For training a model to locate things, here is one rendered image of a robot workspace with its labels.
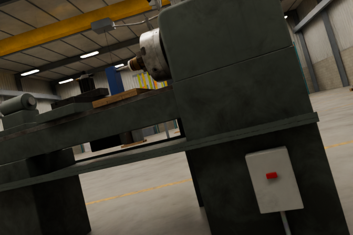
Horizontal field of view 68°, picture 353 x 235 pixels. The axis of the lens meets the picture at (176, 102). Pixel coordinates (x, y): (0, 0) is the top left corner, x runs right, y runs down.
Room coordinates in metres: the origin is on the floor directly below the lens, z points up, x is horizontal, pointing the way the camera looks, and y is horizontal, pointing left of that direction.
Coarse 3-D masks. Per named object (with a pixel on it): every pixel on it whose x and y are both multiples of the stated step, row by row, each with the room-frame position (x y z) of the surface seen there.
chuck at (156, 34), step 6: (156, 30) 1.46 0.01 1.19; (156, 36) 1.43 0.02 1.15; (156, 42) 1.42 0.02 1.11; (162, 42) 1.46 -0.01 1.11; (156, 48) 1.42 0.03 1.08; (162, 48) 1.43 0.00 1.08; (162, 54) 1.42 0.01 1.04; (162, 60) 1.43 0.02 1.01; (162, 66) 1.45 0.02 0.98; (168, 66) 1.45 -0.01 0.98; (168, 72) 1.49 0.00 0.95
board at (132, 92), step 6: (132, 90) 1.46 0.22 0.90; (138, 90) 1.48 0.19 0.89; (144, 90) 1.55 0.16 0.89; (150, 90) 1.64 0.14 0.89; (114, 96) 1.50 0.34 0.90; (120, 96) 1.49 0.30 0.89; (126, 96) 1.47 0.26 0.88; (132, 96) 1.46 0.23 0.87; (96, 102) 1.54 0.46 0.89; (102, 102) 1.52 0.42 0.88; (108, 102) 1.51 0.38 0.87
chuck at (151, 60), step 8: (152, 32) 1.47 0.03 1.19; (144, 40) 1.46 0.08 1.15; (152, 40) 1.43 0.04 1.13; (152, 48) 1.43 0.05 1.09; (144, 56) 1.45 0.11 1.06; (152, 56) 1.43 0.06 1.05; (144, 64) 1.46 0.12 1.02; (152, 64) 1.45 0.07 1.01; (160, 64) 1.45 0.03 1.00; (152, 72) 1.49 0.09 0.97; (160, 72) 1.48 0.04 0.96; (160, 80) 1.56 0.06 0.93
